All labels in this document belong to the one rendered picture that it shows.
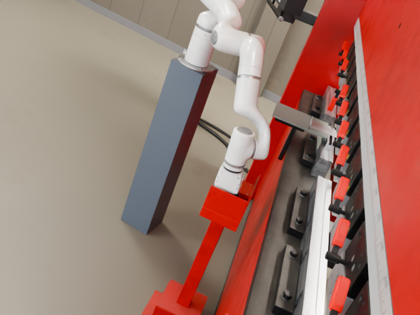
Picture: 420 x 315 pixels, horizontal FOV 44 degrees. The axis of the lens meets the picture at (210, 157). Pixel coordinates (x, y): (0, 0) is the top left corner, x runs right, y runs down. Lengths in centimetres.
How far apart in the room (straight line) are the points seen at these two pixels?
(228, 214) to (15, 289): 103
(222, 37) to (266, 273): 95
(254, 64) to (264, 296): 87
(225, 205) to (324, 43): 148
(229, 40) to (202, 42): 40
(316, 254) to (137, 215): 150
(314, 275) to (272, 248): 23
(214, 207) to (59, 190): 129
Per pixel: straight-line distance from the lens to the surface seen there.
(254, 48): 196
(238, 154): 191
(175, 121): 257
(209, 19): 243
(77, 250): 273
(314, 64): 321
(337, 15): 315
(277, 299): 148
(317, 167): 222
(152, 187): 278
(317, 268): 155
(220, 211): 203
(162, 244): 292
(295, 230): 178
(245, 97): 192
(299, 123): 235
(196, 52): 248
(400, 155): 107
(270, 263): 163
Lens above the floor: 182
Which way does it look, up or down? 28 degrees down
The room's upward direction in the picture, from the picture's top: 22 degrees clockwise
